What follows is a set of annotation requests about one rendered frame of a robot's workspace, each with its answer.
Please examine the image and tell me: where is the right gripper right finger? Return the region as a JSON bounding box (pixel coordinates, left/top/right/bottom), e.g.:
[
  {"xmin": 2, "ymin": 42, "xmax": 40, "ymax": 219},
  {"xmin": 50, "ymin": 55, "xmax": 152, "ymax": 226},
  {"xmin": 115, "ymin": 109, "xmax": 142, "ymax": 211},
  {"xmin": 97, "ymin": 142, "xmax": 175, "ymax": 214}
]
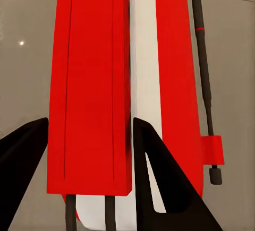
[{"xmin": 133, "ymin": 117, "xmax": 223, "ymax": 231}]

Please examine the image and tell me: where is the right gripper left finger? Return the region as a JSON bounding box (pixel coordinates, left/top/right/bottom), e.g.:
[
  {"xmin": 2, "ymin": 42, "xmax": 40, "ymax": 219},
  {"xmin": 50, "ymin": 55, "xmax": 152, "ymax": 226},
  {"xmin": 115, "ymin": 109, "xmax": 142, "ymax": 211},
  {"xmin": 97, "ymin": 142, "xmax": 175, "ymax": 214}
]
[{"xmin": 0, "ymin": 117, "xmax": 49, "ymax": 231}]

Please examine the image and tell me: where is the radio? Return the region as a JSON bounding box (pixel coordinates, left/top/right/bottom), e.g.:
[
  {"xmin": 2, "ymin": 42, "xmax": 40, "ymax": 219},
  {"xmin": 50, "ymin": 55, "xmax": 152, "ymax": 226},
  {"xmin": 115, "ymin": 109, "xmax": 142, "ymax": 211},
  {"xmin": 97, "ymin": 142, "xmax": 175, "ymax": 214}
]
[{"xmin": 47, "ymin": 0, "xmax": 224, "ymax": 231}]

